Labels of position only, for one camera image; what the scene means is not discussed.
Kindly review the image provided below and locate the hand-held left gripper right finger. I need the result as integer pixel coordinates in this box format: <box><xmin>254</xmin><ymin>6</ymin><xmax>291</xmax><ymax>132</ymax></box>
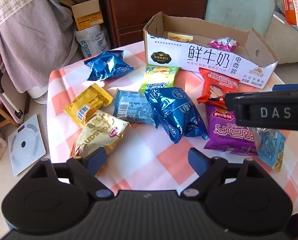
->
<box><xmin>180</xmin><ymin>147</ymin><xmax>267</xmax><ymax>201</ymax></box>

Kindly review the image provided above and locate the white bathroom scale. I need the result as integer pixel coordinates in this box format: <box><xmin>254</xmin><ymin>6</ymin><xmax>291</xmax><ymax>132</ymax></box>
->
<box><xmin>8</xmin><ymin>114</ymin><xmax>47</xmax><ymax>177</ymax></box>

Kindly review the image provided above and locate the plaid fabric cover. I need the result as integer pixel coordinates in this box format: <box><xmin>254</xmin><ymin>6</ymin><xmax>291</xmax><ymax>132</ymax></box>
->
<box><xmin>0</xmin><ymin>0</ymin><xmax>79</xmax><ymax>94</ymax></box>

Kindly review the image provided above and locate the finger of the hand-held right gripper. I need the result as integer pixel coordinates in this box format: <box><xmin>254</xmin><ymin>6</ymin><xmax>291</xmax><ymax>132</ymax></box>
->
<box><xmin>272</xmin><ymin>83</ymin><xmax>298</xmax><ymax>93</ymax></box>
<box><xmin>225</xmin><ymin>91</ymin><xmax>298</xmax><ymax>105</ymax></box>

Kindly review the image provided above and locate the white bag with blue print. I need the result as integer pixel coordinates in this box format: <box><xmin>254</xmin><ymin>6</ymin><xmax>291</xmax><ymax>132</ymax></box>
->
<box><xmin>75</xmin><ymin>25</ymin><xmax>112</xmax><ymax>58</ymax></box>

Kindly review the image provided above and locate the light blue yellow-edged snack packet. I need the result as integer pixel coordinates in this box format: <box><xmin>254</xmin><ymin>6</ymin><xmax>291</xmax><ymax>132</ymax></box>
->
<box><xmin>256</xmin><ymin>127</ymin><xmax>287</xmax><ymax>173</ymax></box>

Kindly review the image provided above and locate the red snack packet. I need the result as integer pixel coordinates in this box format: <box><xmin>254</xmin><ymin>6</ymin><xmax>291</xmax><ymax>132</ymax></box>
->
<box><xmin>197</xmin><ymin>67</ymin><xmax>240</xmax><ymax>108</ymax></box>

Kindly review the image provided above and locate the blue foil snack packet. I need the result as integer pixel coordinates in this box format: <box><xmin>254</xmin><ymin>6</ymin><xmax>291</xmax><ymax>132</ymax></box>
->
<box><xmin>83</xmin><ymin>50</ymin><xmax>134</xmax><ymax>82</ymax></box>
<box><xmin>144</xmin><ymin>87</ymin><xmax>209</xmax><ymax>144</ymax></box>

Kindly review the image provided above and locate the white round appliance base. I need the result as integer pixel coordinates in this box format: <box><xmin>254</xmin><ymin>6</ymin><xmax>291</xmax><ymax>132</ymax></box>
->
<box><xmin>30</xmin><ymin>90</ymin><xmax>48</xmax><ymax>104</ymax></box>

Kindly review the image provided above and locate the cream gold croissant packet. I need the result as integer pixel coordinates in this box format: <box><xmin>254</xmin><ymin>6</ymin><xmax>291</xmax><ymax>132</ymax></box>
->
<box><xmin>71</xmin><ymin>110</ymin><xmax>130</xmax><ymax>159</ymax></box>

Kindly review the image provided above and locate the light blue barcode snack packet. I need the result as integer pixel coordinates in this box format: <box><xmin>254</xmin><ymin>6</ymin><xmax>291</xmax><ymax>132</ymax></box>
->
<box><xmin>113</xmin><ymin>89</ymin><xmax>158</xmax><ymax>125</ymax></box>

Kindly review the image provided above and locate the light green cushion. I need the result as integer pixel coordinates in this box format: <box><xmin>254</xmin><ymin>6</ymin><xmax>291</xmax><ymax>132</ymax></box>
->
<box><xmin>204</xmin><ymin>0</ymin><xmax>276</xmax><ymax>37</ymax></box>

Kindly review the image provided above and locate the small yellow snack packet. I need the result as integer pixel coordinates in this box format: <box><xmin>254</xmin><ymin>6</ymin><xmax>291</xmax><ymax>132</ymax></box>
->
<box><xmin>167</xmin><ymin>32</ymin><xmax>193</xmax><ymax>43</ymax></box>

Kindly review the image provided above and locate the white printed cardboard carton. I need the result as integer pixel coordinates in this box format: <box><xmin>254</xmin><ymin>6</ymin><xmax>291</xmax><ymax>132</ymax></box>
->
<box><xmin>143</xmin><ymin>12</ymin><xmax>279</xmax><ymax>90</ymax></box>

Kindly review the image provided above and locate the green snack packet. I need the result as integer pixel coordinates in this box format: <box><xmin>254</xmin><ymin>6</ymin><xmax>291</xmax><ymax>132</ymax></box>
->
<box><xmin>138</xmin><ymin>64</ymin><xmax>180</xmax><ymax>93</ymax></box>

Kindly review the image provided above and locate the small open cardboard box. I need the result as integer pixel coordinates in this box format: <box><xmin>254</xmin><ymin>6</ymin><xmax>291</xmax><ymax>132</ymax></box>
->
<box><xmin>60</xmin><ymin>0</ymin><xmax>104</xmax><ymax>32</ymax></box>

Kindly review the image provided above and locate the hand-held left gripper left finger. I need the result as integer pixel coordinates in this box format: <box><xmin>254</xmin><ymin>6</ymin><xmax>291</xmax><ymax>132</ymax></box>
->
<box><xmin>26</xmin><ymin>147</ymin><xmax>114</xmax><ymax>201</ymax></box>

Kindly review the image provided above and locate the purple snack packet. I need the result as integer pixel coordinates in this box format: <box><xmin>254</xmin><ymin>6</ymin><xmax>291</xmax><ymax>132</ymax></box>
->
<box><xmin>204</xmin><ymin>104</ymin><xmax>261</xmax><ymax>155</ymax></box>

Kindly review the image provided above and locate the pink white checkered tablecloth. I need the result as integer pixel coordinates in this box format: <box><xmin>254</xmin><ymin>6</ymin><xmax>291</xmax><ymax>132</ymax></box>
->
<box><xmin>46</xmin><ymin>40</ymin><xmax>298</xmax><ymax>215</ymax></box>

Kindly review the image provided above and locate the pink suitcase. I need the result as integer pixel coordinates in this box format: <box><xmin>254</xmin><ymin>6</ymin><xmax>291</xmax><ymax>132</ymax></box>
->
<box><xmin>0</xmin><ymin>30</ymin><xmax>24</xmax><ymax>128</ymax></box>

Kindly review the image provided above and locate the small pink snack packet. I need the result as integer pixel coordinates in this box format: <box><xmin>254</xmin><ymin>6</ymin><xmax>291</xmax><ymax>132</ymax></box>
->
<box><xmin>207</xmin><ymin>37</ymin><xmax>240</xmax><ymax>52</ymax></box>

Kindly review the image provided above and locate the dark wooden cabinet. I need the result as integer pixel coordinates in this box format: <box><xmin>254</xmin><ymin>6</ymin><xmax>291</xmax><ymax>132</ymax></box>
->
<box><xmin>99</xmin><ymin>0</ymin><xmax>209</xmax><ymax>49</ymax></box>

